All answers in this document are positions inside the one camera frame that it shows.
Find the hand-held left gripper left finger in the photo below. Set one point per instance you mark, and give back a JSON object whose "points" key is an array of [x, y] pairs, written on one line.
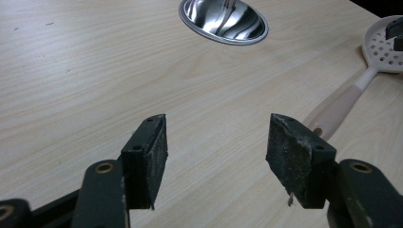
{"points": [[142, 171]]}

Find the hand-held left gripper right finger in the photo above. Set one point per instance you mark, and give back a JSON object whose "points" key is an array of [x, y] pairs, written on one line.
{"points": [[297, 164]]}

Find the cream slotted spoon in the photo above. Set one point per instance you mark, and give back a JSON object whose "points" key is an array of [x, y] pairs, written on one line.
{"points": [[335, 110]]}

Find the stainless steel bowl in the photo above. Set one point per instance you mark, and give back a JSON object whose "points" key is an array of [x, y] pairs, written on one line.
{"points": [[221, 22]]}

